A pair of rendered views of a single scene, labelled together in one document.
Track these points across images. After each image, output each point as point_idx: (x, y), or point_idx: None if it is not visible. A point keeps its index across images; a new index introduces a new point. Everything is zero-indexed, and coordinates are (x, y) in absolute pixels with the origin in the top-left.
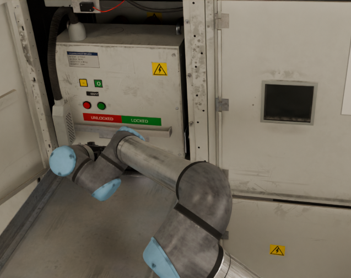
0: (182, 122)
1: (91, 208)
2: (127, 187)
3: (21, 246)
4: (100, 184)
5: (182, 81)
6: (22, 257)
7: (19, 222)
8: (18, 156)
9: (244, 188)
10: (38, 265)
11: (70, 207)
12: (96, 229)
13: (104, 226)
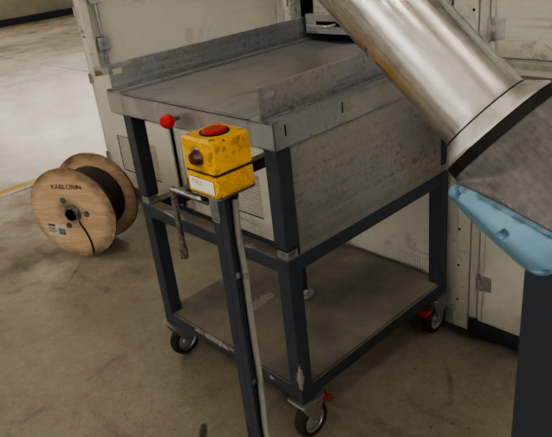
0: None
1: (300, 60)
2: (360, 51)
3: (196, 74)
4: None
5: None
6: (188, 78)
7: (207, 55)
8: (245, 5)
9: (528, 55)
10: (197, 83)
11: (276, 58)
12: (288, 70)
13: (299, 69)
